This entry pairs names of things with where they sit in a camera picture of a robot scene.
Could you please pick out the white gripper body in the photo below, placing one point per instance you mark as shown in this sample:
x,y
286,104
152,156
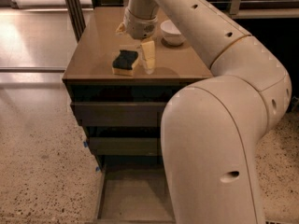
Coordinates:
x,y
139,27

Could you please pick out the green yellow sponge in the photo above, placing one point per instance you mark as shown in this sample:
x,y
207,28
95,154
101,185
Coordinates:
x,y
125,63

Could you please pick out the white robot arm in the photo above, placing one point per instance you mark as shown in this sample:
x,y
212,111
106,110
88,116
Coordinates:
x,y
210,128

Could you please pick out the brown drawer cabinet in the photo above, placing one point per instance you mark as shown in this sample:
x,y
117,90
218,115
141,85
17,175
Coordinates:
x,y
89,76

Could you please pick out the top drawer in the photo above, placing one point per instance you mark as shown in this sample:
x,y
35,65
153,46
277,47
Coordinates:
x,y
118,114

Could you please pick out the middle drawer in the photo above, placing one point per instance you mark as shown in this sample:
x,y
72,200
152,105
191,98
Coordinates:
x,y
125,146

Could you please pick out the open bottom drawer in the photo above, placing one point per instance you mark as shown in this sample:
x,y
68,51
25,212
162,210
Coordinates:
x,y
133,190

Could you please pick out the white bowl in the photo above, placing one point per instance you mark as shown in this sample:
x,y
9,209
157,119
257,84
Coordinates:
x,y
171,34

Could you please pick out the blue tape piece upper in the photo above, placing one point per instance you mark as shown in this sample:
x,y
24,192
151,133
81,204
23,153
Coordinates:
x,y
85,144

